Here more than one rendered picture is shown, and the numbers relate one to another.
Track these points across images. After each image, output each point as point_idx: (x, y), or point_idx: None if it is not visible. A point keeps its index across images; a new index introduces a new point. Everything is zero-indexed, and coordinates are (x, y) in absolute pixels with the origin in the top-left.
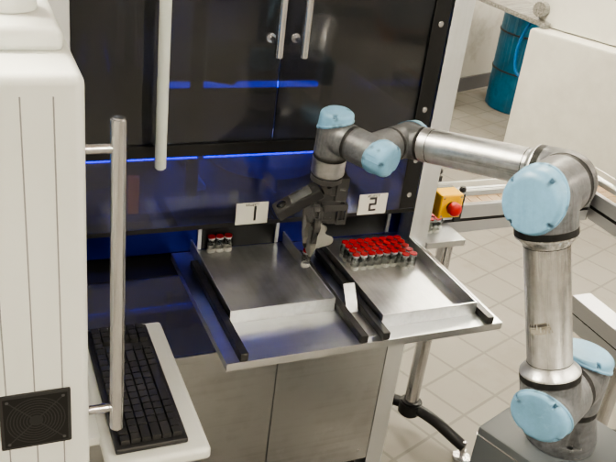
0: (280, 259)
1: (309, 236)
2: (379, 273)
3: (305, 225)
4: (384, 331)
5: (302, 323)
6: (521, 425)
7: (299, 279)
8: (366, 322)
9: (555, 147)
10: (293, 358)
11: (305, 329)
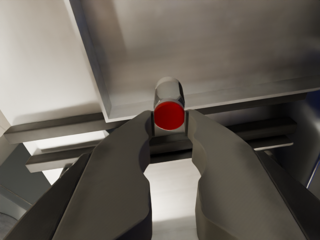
0: (302, 47)
1: (108, 170)
2: None
3: (205, 186)
4: (30, 166)
5: (57, 37)
6: None
7: (219, 71)
8: (76, 146)
9: None
10: None
11: (33, 39)
